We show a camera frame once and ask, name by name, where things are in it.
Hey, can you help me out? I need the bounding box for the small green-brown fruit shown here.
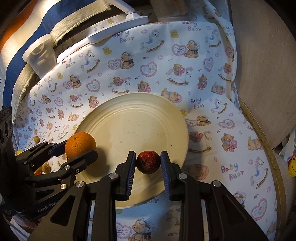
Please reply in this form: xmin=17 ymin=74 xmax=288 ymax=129
xmin=41 ymin=163 xmax=52 ymax=174

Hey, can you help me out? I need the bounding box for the orange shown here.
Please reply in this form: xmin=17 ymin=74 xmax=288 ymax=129
xmin=65 ymin=132 xmax=96 ymax=161

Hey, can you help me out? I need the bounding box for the dark red textured fruit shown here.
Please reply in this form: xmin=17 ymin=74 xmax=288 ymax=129
xmin=136 ymin=151 xmax=161 ymax=175

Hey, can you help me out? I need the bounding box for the cream round plate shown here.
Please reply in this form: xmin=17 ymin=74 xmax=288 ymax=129
xmin=71 ymin=92 xmax=189 ymax=208

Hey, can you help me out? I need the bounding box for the translucent plastic container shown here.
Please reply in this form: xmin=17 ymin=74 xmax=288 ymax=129
xmin=22 ymin=34 xmax=57 ymax=79

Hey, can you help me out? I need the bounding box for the red yellow toy figure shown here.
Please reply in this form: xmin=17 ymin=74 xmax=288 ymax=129
xmin=288 ymin=155 xmax=296 ymax=177

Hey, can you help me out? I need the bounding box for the striped Paris fabric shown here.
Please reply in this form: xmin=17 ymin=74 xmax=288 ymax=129
xmin=1 ymin=1 xmax=110 ymax=108

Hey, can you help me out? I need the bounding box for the wooden round board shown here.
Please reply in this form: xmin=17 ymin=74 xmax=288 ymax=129
xmin=230 ymin=1 xmax=295 ymax=148

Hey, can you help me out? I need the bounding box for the baby bear print tablecloth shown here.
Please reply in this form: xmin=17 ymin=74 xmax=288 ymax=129
xmin=15 ymin=19 xmax=277 ymax=240

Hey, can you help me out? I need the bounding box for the white LED desk lamp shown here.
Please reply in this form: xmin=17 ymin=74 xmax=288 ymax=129
xmin=56 ymin=0 xmax=150 ymax=64

